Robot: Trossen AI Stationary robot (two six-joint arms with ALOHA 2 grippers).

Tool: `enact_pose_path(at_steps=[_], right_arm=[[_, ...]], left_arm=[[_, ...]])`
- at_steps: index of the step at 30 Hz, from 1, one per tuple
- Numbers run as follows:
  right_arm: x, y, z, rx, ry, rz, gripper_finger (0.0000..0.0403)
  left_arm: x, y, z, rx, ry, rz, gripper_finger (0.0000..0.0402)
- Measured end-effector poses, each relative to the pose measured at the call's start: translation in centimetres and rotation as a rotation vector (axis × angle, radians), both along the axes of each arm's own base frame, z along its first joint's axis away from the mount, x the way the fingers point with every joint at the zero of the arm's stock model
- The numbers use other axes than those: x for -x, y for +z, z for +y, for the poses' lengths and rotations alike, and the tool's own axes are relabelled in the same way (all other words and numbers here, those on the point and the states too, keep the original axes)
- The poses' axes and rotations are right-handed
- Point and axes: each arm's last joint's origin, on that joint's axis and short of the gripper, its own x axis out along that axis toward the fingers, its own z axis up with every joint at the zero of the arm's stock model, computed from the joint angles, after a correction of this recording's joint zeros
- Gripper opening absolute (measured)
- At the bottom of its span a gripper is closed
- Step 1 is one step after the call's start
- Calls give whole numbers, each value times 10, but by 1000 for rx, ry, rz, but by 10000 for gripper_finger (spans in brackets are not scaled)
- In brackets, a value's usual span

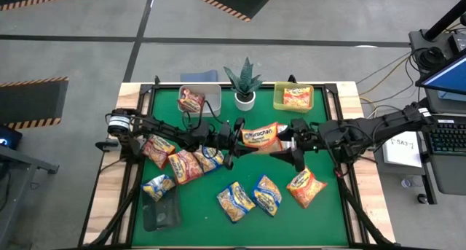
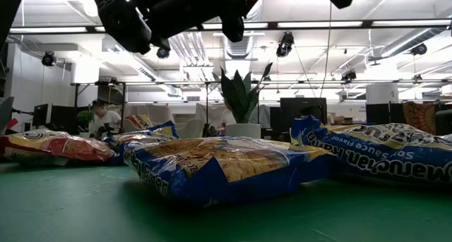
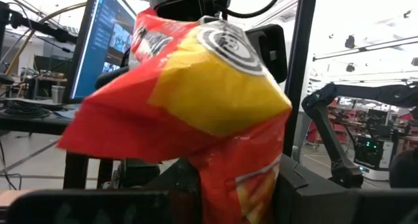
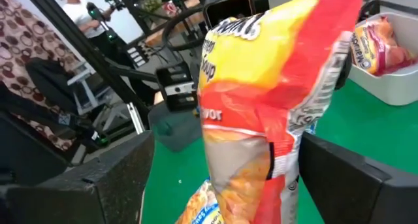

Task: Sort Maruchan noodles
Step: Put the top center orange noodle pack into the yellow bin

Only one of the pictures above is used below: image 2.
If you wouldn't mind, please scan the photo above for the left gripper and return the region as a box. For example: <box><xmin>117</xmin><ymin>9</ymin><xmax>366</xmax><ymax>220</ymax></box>
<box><xmin>150</xmin><ymin>0</ymin><xmax>248</xmax><ymax>44</ymax></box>

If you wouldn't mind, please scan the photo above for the red Maruchan ramen pack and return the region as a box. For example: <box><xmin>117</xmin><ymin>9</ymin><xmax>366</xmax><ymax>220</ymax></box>
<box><xmin>0</xmin><ymin>128</ymin><xmax>118</xmax><ymax>167</ymax></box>
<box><xmin>125</xmin><ymin>114</ymin><xmax>155</xmax><ymax>131</ymax></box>

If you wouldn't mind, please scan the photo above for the blue Maruchan ramen pack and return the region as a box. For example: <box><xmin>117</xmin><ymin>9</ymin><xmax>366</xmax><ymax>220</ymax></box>
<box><xmin>119</xmin><ymin>135</ymin><xmax>333</xmax><ymax>206</ymax></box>
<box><xmin>102</xmin><ymin>121</ymin><xmax>180</xmax><ymax>158</ymax></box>
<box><xmin>290</xmin><ymin>115</ymin><xmax>452</xmax><ymax>188</ymax></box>

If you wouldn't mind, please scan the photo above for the artificial plant in white pot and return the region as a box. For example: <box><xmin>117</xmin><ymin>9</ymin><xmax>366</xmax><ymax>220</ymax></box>
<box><xmin>211</xmin><ymin>61</ymin><xmax>273</xmax><ymax>140</ymax></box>

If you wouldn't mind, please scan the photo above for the grey plastic bin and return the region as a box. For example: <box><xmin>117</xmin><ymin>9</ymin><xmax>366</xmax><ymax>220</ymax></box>
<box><xmin>123</xmin><ymin>118</ymin><xmax>206</xmax><ymax>140</ymax></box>

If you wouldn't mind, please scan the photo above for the black office partition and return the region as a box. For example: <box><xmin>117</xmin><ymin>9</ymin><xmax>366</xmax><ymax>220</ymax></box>
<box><xmin>365</xmin><ymin>102</ymin><xmax>405</xmax><ymax>125</ymax></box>

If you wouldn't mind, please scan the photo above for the orange patterned tapestry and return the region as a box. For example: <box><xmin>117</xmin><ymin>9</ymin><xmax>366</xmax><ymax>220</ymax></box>
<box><xmin>402</xmin><ymin>101</ymin><xmax>439</xmax><ymax>135</ymax></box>

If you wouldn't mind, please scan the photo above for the small potted green plant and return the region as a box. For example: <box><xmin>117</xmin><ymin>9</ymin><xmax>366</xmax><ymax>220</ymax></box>
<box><xmin>76</xmin><ymin>109</ymin><xmax>95</xmax><ymax>133</ymax></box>

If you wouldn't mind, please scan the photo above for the black office chair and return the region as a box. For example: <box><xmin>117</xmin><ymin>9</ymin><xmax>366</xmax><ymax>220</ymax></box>
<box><xmin>434</xmin><ymin>109</ymin><xmax>452</xmax><ymax>136</ymax></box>

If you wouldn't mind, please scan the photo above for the black computer monitor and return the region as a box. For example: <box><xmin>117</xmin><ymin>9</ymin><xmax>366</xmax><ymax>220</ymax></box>
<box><xmin>49</xmin><ymin>105</ymin><xmax>77</xmax><ymax>133</ymax></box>
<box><xmin>32</xmin><ymin>103</ymin><xmax>50</xmax><ymax>128</ymax></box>

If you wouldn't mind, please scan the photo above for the grey office chair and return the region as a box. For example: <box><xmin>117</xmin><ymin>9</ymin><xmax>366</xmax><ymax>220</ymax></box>
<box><xmin>0</xmin><ymin>96</ymin><xmax>15</xmax><ymax>137</ymax></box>

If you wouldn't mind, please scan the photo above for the green felt table mat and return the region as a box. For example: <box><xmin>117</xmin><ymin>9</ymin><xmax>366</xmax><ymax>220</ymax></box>
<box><xmin>0</xmin><ymin>160</ymin><xmax>452</xmax><ymax>242</ymax></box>

